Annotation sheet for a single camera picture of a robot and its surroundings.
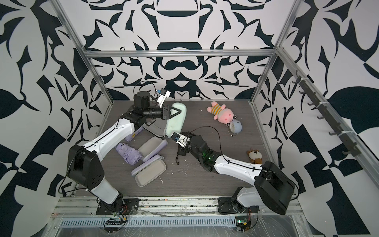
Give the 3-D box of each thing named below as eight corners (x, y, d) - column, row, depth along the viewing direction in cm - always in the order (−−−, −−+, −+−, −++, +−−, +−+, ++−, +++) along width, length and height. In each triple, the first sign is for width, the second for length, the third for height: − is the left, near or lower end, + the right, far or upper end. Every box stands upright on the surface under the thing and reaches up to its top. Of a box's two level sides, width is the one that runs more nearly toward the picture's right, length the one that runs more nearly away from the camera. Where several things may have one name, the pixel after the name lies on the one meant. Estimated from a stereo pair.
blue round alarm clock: (228, 136, 103) (231, 128, 96) (227, 127, 107) (229, 119, 100) (239, 136, 103) (243, 128, 96) (237, 127, 107) (240, 119, 100)
